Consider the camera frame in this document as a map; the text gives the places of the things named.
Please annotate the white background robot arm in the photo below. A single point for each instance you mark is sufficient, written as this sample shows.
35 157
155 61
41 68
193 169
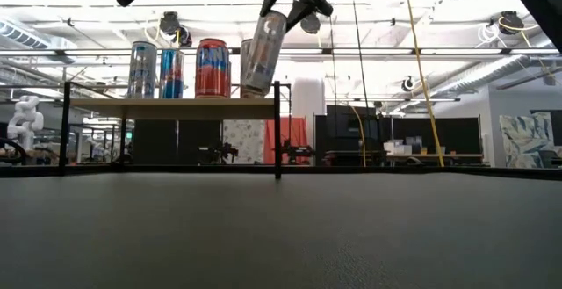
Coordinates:
26 120

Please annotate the white Celsius Arctic Vibe can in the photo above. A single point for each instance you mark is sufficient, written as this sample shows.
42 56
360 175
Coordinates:
141 71

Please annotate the black aluminium table frame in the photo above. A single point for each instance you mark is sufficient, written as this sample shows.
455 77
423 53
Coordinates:
395 170

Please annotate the orange fabric panel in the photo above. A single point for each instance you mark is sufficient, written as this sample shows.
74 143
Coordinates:
294 133

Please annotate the black partition panel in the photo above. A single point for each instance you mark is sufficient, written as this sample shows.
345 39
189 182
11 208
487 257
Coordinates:
153 142

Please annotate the floral print panel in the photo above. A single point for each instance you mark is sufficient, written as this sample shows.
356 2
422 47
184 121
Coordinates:
243 135

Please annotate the background desk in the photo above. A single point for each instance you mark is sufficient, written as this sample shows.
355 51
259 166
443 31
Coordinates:
439 156

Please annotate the black background cabinet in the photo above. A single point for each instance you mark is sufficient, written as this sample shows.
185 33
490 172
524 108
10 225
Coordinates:
347 131

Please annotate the leaf-print panel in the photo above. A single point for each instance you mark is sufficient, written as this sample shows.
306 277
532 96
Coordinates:
527 142

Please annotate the blue silver Red Bull can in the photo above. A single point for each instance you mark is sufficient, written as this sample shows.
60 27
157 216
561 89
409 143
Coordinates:
171 74

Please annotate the red Fanta soda can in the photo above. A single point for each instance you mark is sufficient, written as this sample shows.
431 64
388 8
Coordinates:
213 69

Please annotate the wooden shelf black frame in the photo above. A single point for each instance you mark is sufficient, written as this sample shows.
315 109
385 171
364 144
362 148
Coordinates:
175 109

